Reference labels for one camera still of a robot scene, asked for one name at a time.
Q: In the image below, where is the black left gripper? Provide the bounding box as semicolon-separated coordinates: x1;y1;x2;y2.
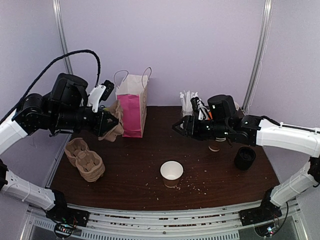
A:
50;106;118;137

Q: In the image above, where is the single pulp cup carrier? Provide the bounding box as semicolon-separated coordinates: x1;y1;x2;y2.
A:
98;100;124;142

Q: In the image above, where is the stack of brown paper cups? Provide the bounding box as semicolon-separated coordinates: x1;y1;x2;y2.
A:
208;140;220;153

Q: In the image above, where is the single brown paper cup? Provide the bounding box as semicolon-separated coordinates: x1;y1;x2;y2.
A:
160;160;184;188

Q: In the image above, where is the stack of pulp cup carriers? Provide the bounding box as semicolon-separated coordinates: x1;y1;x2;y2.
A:
64;137;106;183

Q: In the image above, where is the stack of black cup lids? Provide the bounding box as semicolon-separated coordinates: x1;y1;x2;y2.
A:
234;146;256;171

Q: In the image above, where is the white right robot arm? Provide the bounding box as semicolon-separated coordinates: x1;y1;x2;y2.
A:
172;94;320;221

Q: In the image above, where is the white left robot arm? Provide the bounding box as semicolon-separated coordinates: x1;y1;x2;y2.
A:
0;73;119;222

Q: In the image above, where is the glass jar of straws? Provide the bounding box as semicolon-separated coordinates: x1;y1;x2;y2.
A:
179;90;198;117

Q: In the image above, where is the white pink paper bag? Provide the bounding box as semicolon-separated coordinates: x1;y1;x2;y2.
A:
113;66;152;138

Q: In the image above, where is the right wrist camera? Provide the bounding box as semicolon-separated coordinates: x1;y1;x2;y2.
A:
190;96;211;121

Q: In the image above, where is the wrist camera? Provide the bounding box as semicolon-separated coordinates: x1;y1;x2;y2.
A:
190;96;211;121
86;80;115;113

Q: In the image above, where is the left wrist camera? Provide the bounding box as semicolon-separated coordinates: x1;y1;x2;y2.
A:
86;80;115;113

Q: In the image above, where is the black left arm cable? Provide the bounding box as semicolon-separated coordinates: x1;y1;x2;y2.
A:
0;49;101;126

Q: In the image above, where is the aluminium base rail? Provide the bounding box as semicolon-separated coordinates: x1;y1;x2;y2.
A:
18;200;309;240

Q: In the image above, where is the aluminium frame post right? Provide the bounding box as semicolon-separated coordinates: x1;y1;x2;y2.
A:
242;0;274;114

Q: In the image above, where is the aluminium frame post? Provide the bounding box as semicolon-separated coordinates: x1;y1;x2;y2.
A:
242;0;274;114
52;0;73;74

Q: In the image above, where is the aluminium frame post left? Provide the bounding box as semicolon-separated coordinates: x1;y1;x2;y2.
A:
52;0;73;74

